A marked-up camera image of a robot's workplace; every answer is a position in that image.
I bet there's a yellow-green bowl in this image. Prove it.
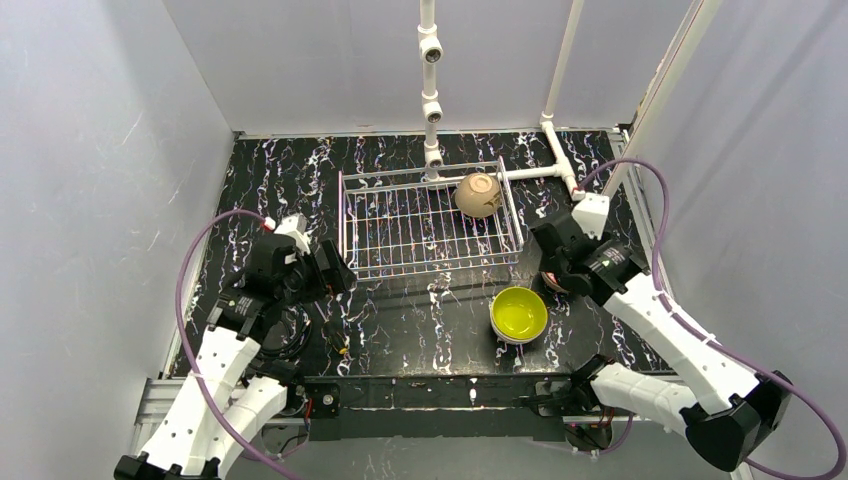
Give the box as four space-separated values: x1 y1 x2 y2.
490 286 548 325

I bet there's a beige floral bowl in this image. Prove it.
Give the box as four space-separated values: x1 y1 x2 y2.
454 172 501 219

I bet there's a red patterned bowl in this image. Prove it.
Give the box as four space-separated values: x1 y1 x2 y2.
539 271 569 293

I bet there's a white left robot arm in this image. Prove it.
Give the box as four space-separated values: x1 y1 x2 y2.
113 233 355 479

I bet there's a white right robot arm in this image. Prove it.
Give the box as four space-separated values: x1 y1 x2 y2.
530 213 791 472

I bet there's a black yellow screwdriver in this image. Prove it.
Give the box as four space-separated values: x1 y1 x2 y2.
313 301 349 356

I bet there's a white bowl under green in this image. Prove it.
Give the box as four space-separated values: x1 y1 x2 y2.
491 319 547 345

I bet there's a white diagonal PVC pole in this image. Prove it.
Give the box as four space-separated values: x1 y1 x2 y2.
615 0 723 159

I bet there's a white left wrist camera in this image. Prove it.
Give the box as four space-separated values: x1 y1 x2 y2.
273 213 311 254

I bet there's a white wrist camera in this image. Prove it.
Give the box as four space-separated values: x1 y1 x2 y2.
273 213 311 254
571 193 610 240

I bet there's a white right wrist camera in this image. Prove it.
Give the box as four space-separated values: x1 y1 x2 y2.
571 193 610 240

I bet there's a white wire dish rack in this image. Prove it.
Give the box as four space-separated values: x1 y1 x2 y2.
338 160 525 281

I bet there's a coiled black cable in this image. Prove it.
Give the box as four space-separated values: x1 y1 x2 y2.
254 301 313 363

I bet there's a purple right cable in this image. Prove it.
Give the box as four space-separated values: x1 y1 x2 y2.
579 157 848 480

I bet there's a purple cable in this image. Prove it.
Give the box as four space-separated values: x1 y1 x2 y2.
174 209 306 480
579 157 848 480

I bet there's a white PVC pipe frame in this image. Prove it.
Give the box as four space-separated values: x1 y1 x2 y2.
437 0 591 203

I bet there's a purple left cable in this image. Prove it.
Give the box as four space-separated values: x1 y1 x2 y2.
174 209 306 480

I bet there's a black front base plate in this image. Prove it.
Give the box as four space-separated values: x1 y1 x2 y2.
291 374 641 444

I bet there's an aluminium extrusion frame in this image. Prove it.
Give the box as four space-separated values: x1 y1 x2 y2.
113 377 289 479

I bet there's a white PVC camera post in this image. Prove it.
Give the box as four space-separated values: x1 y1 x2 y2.
417 0 444 181

